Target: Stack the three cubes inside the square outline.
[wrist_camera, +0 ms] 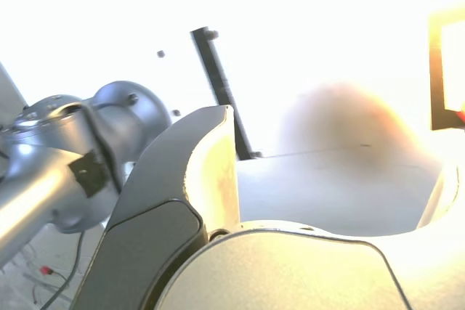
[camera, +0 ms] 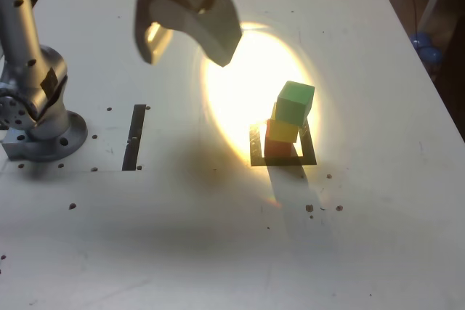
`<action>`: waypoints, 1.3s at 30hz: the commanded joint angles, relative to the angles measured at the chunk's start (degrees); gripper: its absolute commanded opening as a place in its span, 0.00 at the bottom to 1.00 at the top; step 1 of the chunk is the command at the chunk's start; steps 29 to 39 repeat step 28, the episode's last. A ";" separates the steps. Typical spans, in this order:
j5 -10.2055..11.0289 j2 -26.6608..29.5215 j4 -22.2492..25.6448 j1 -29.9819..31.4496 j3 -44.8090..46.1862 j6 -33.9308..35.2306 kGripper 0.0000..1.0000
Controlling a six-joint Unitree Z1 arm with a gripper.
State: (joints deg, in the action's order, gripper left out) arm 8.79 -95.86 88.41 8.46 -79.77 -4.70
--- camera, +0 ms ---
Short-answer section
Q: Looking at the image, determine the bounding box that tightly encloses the black tape strip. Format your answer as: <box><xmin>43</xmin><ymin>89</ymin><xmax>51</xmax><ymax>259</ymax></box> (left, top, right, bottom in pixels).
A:
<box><xmin>121</xmin><ymin>104</ymin><xmax>147</xmax><ymax>172</ymax></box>

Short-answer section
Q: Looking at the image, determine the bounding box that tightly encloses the red cube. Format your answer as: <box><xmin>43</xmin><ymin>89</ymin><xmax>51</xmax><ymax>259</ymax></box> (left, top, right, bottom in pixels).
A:
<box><xmin>264</xmin><ymin>136</ymin><xmax>297</xmax><ymax>158</ymax></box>

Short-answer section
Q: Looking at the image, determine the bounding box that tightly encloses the blue round object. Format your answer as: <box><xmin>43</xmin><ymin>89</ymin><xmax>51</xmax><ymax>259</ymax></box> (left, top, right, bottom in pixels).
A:
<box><xmin>409</xmin><ymin>32</ymin><xmax>443</xmax><ymax>68</ymax></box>

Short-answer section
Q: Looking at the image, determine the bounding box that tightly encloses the yellow cube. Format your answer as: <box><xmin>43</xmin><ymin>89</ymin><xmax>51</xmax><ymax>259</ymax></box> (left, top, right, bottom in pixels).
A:
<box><xmin>267</xmin><ymin>102</ymin><xmax>299</xmax><ymax>143</ymax></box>

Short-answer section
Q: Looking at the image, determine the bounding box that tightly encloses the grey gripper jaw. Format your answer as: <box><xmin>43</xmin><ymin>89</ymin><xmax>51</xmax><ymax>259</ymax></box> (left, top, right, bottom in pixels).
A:
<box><xmin>133</xmin><ymin>0</ymin><xmax>175</xmax><ymax>66</ymax></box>
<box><xmin>148</xmin><ymin>0</ymin><xmax>243</xmax><ymax>69</ymax></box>

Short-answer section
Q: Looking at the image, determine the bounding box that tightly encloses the black tape square outline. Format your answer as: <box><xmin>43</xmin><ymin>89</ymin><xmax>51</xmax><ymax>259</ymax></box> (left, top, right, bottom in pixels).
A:
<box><xmin>249</xmin><ymin>116</ymin><xmax>318</xmax><ymax>166</ymax></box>

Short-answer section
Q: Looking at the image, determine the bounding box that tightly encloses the green cube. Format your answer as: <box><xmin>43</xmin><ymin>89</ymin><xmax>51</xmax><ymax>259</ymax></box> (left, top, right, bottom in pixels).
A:
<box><xmin>276</xmin><ymin>80</ymin><xmax>315</xmax><ymax>126</ymax></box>

